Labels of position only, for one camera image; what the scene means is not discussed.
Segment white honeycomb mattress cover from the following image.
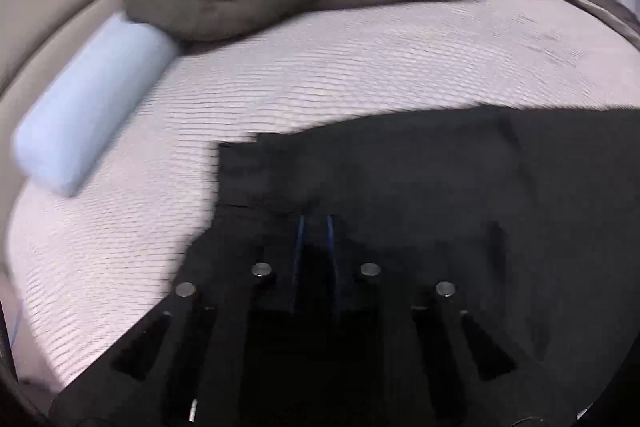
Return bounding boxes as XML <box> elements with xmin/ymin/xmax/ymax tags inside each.
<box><xmin>8</xmin><ymin>0</ymin><xmax>639</xmax><ymax>385</ymax></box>

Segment black pants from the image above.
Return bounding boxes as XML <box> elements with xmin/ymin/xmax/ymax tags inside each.
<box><xmin>186</xmin><ymin>103</ymin><xmax>640</xmax><ymax>358</ymax></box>

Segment light blue pillow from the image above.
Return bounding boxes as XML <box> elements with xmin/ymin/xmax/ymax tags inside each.
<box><xmin>11</xmin><ymin>12</ymin><xmax>180</xmax><ymax>197</ymax></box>

